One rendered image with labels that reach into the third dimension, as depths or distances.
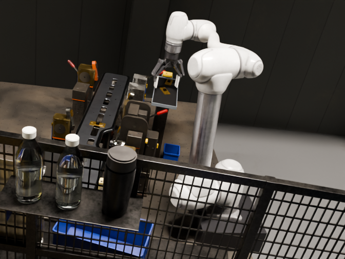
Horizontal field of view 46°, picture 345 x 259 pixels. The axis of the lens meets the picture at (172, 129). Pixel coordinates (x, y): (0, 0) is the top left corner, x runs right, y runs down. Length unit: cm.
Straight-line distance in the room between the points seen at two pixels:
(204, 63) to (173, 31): 61
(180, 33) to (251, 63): 59
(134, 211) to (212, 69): 74
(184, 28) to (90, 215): 136
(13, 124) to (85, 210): 177
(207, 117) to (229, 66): 24
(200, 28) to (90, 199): 135
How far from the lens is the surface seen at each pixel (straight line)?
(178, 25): 218
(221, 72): 165
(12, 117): 286
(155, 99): 225
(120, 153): 98
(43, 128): 275
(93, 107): 241
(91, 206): 109
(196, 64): 163
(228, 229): 204
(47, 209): 108
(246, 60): 173
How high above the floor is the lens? 217
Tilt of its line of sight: 30 degrees down
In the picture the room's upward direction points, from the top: 12 degrees clockwise
